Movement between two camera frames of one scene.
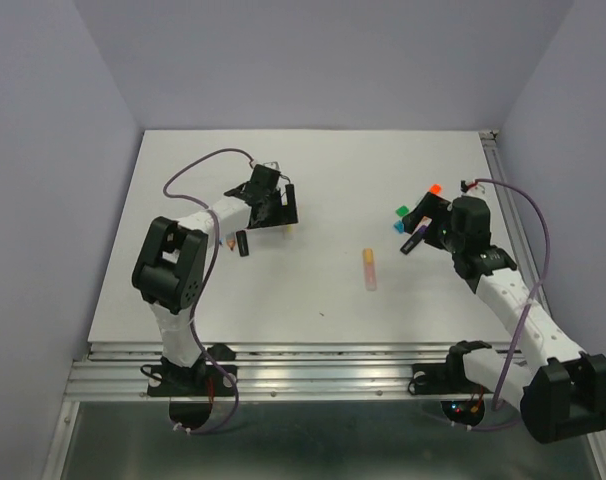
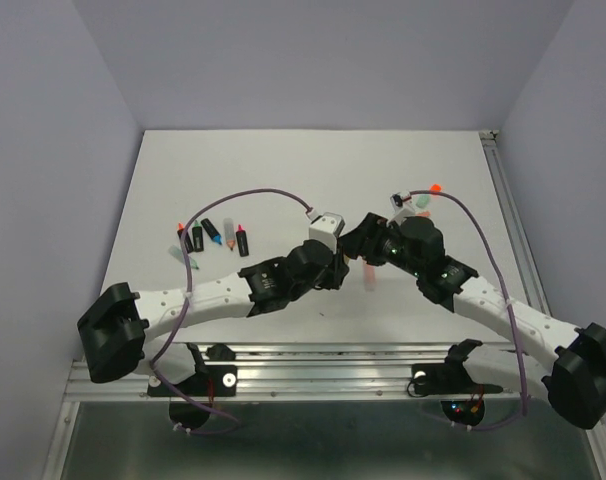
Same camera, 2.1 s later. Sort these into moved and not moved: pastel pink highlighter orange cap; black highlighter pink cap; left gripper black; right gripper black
Moved: left gripper black; right gripper black
Not moved: pastel pink highlighter orange cap; black highlighter pink cap
